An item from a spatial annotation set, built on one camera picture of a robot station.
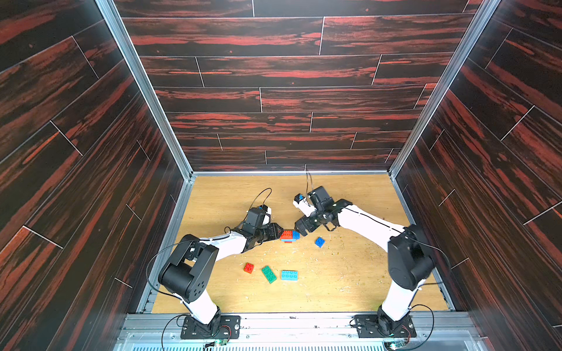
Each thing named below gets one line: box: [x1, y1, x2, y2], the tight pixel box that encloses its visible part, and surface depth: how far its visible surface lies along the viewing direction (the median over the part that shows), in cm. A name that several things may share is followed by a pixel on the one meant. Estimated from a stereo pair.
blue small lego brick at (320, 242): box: [314, 236, 326, 248], surface depth 95 cm
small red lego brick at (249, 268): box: [242, 261, 255, 275], surface depth 88 cm
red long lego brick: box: [280, 230, 293, 240], surface depth 92 cm
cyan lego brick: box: [280, 269, 299, 282], surface depth 86 cm
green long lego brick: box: [261, 265, 278, 284], surface depth 86 cm
